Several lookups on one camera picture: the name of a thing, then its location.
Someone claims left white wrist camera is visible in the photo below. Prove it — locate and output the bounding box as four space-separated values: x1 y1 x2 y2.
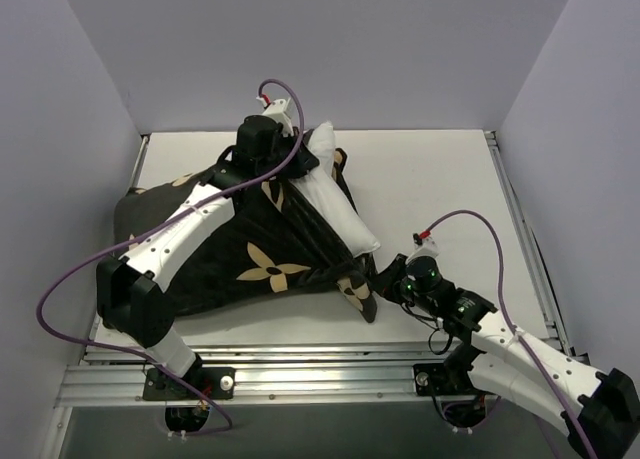
256 94 294 136

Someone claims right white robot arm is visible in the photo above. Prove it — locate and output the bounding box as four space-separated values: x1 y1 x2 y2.
373 255 639 458

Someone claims left aluminium side rail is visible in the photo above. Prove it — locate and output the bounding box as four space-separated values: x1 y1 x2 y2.
88 134 151 340

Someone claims aluminium front rail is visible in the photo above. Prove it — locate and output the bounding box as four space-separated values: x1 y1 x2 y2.
54 343 576 408

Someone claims black floral pillowcase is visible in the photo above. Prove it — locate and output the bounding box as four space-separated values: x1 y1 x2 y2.
112 148 380 325

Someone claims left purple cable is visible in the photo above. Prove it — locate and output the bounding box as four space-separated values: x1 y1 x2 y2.
36 78 307 437

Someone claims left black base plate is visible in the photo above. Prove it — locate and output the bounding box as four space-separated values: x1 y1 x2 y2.
142 365 236 402

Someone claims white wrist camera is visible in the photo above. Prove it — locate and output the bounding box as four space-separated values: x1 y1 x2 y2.
406 230 440 264
256 94 294 136

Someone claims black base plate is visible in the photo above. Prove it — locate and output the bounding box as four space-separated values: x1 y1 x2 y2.
412 363 477 397
142 365 236 402

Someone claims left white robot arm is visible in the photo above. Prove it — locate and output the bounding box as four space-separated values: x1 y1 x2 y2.
96 115 320 398

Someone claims right aluminium side rail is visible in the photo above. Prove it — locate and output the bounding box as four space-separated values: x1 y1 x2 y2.
483 131 575 356

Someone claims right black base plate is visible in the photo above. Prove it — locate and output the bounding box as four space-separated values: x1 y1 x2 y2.
412 363 477 397

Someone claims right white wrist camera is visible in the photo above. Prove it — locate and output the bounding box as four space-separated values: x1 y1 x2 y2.
406 230 440 264

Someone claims white pillow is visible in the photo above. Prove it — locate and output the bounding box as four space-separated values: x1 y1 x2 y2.
292 121 380 257

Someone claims aluminium side rail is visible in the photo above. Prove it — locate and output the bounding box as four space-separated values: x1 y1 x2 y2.
88 134 151 340
483 131 575 356

